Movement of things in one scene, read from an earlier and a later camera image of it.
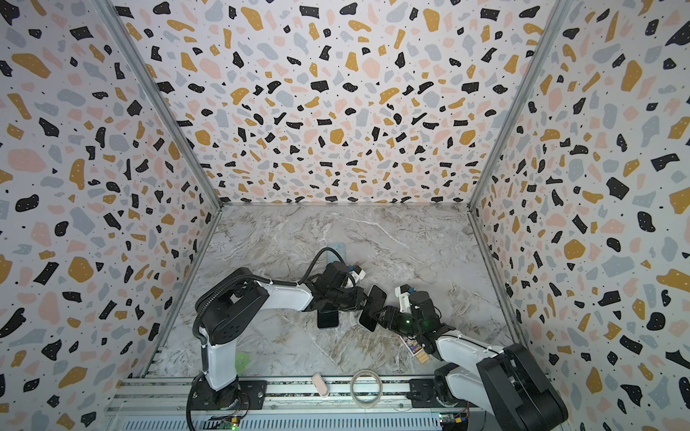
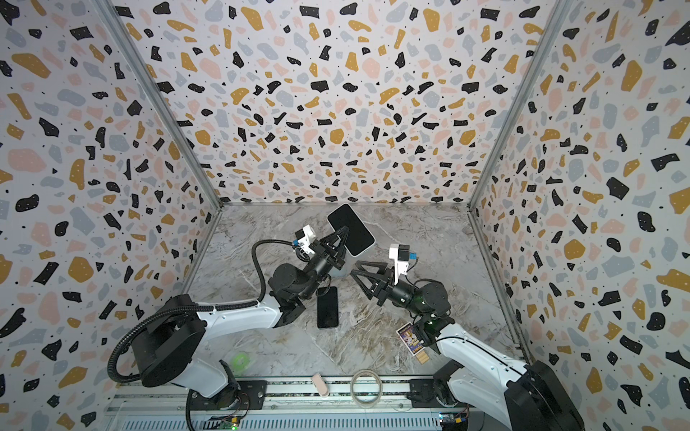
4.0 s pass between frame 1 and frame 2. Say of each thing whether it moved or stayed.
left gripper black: moved
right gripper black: moved
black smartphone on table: stayed
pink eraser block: stayed
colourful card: stayed
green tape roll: stayed
